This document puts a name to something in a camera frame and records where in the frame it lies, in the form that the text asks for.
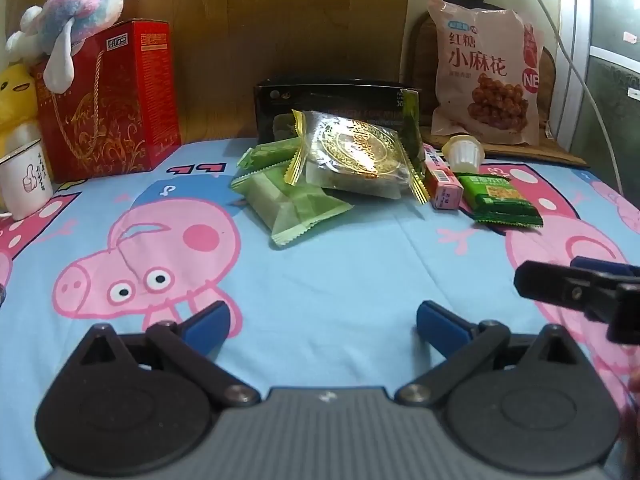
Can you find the slim pink snack box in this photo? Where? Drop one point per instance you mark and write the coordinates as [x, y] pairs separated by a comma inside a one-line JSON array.
[[442, 185]]

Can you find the black printed cardboard box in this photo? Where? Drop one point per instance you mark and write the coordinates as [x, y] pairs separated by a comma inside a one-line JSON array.
[[330, 91]]

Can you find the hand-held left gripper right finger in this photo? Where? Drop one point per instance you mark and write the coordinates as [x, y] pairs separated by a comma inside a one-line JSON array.
[[440, 325]]

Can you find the clear gold mooncake packet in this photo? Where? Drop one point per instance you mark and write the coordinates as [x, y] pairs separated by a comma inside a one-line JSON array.
[[350, 152]]

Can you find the pink blue plush toy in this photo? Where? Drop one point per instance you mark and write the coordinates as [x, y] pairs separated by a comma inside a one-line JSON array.
[[85, 5]]

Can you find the light green pastry packet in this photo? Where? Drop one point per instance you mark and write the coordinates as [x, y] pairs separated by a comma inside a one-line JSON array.
[[290, 205]]

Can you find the white enamel mug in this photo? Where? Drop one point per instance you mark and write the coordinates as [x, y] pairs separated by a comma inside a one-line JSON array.
[[25, 180]]

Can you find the cartoon pig printed bedsheet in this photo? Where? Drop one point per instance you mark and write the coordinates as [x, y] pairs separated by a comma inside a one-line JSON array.
[[320, 270]]

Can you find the green biscuit packet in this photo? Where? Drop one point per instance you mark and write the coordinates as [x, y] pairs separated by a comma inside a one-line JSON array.
[[500, 200]]

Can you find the frosted glass window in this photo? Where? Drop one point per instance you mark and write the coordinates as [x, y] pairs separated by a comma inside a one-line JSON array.
[[610, 100]]

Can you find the yellow duck plush toy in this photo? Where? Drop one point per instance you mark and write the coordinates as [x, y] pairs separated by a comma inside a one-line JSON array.
[[15, 95]]

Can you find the large pink snack bag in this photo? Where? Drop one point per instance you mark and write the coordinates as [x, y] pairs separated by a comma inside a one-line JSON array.
[[480, 60]]

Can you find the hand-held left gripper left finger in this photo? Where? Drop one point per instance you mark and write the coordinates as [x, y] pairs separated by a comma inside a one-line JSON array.
[[210, 322]]

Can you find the small green snack packet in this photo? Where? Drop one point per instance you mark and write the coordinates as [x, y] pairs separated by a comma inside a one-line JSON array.
[[265, 154]]

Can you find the red gift box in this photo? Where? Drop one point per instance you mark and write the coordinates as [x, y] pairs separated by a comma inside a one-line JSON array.
[[125, 100]]

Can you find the wooden board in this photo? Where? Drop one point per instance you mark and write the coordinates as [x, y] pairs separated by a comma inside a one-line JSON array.
[[300, 20]]

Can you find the brown woven cushion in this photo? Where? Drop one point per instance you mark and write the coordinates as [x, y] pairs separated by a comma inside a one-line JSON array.
[[550, 152]]

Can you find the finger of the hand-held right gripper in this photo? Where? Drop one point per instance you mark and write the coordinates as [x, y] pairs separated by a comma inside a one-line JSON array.
[[550, 285], [600, 265]]

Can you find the white jelly cup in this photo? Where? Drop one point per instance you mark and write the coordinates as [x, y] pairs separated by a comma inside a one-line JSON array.
[[462, 152]]

